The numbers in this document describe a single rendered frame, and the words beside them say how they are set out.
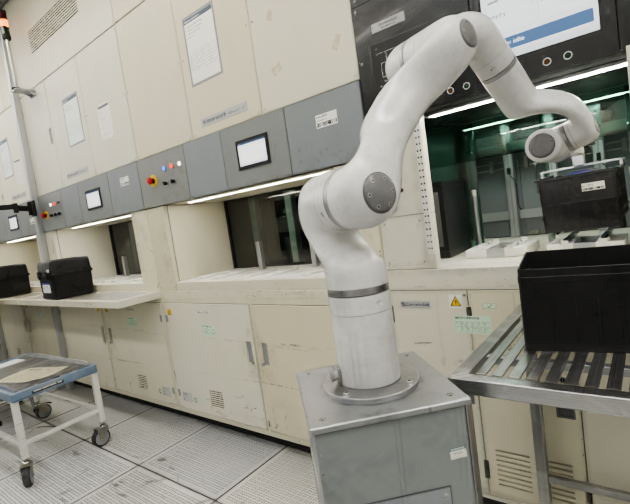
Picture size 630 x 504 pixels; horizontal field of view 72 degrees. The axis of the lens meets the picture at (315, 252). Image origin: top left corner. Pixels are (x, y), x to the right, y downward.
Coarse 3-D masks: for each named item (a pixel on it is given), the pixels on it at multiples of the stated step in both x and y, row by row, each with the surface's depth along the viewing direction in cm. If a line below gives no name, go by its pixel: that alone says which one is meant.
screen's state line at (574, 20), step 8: (592, 8) 110; (568, 16) 113; (576, 16) 112; (584, 16) 111; (592, 16) 110; (544, 24) 117; (552, 24) 116; (560, 24) 115; (568, 24) 114; (576, 24) 113; (528, 32) 120; (536, 32) 118; (544, 32) 117; (552, 32) 116; (512, 40) 122; (520, 40) 121; (528, 40) 120
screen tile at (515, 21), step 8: (488, 0) 124; (496, 0) 123; (504, 0) 122; (512, 0) 121; (520, 0) 120; (528, 0) 118; (488, 8) 125; (496, 8) 123; (504, 8) 122; (520, 8) 120; (528, 8) 119; (512, 16) 121; (520, 16) 120; (528, 16) 119; (496, 24) 124; (504, 24) 123; (512, 24) 122; (520, 24) 120; (528, 24) 119; (504, 32) 123
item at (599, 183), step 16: (576, 160) 140; (608, 160) 136; (624, 160) 133; (544, 176) 149; (560, 176) 137; (576, 176) 134; (592, 176) 132; (608, 176) 129; (624, 176) 142; (544, 192) 141; (560, 192) 138; (576, 192) 135; (592, 192) 132; (608, 192) 130; (624, 192) 138; (544, 208) 142; (560, 208) 139; (576, 208) 136; (592, 208) 133; (608, 208) 131; (624, 208) 135; (544, 224) 143; (560, 224) 140; (576, 224) 137; (592, 224) 134; (608, 224) 131; (624, 224) 145
